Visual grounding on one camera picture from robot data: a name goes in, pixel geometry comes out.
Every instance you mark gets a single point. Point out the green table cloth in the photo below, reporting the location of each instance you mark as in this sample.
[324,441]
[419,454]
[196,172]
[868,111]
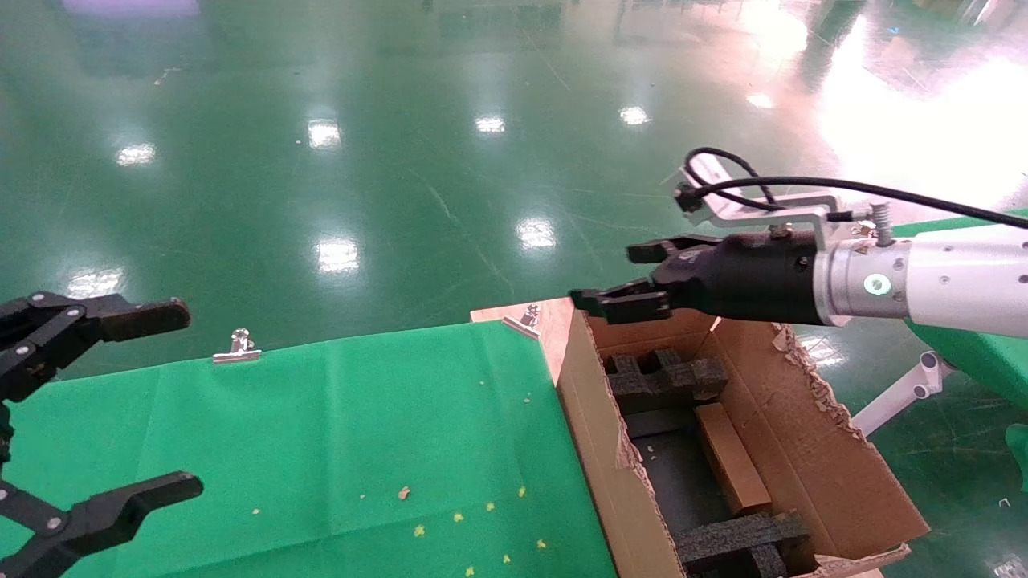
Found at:
[321,433]

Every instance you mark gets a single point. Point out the silver binder clip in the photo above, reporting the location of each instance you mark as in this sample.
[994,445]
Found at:
[239,347]
[526,319]

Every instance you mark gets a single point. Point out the black cross-shaped foam insert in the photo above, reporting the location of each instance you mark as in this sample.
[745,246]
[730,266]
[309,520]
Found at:
[662,379]

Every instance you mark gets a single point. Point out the large open brown carton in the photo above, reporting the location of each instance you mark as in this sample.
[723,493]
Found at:
[819,474]

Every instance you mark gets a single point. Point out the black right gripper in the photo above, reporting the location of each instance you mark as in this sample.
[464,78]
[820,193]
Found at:
[747,277]

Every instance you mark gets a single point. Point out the small brown cardboard box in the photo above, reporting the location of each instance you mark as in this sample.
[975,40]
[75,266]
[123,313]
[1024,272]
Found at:
[731,457]

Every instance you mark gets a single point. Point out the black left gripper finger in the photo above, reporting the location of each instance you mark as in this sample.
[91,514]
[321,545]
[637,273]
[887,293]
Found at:
[96,317]
[104,514]

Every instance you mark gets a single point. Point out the white metal strut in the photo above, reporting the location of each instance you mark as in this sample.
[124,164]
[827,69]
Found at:
[899,397]

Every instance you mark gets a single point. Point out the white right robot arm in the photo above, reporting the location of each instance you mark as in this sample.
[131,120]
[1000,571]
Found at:
[948,277]

